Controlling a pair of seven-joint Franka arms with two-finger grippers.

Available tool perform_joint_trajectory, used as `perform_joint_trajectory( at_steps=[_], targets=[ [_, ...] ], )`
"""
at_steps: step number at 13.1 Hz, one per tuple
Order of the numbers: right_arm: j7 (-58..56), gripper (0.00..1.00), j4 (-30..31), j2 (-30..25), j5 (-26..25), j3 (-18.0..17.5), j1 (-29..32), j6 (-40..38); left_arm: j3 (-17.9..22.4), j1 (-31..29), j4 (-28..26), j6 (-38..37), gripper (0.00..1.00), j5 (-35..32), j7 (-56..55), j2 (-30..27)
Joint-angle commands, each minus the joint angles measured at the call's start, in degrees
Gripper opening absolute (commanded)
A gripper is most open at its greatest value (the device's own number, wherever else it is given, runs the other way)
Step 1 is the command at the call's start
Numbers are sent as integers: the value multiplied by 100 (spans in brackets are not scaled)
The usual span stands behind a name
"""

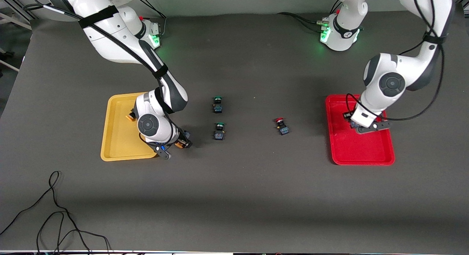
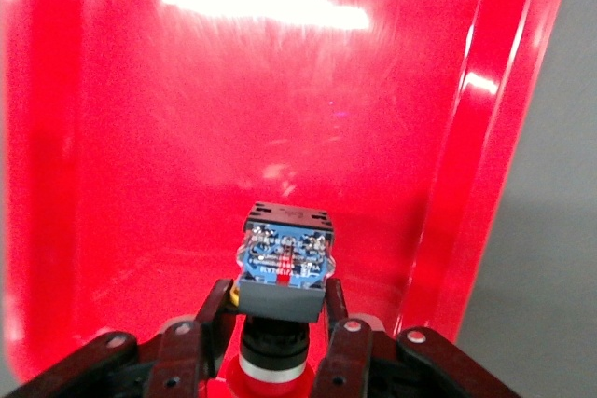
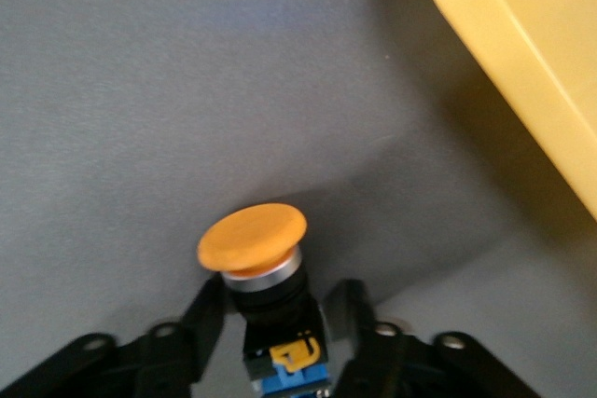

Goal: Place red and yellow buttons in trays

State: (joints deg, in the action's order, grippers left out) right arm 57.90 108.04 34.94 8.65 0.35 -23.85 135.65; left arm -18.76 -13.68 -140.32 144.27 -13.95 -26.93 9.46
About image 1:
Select red plastic tray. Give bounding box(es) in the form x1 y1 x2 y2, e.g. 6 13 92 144
325 94 396 166

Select yellow plastic tray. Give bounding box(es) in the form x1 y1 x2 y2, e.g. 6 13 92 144
100 92 162 162

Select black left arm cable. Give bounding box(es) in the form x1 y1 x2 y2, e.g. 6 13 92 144
346 0 446 122

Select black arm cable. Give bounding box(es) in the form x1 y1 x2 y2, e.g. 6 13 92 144
23 0 176 145
346 0 446 122

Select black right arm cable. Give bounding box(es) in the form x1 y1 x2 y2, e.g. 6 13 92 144
23 0 176 145

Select black left arm base cables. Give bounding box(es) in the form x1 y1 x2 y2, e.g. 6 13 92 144
277 0 343 33

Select black arm base cables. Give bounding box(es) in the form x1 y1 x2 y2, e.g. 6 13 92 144
277 0 343 33
137 0 167 38

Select black right arm base cables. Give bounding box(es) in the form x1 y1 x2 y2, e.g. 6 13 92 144
137 0 167 38

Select thin black cable on table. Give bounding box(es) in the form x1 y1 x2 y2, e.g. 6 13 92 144
0 170 111 255

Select aluminium frame profile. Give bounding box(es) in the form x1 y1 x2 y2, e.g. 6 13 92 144
0 0 33 22

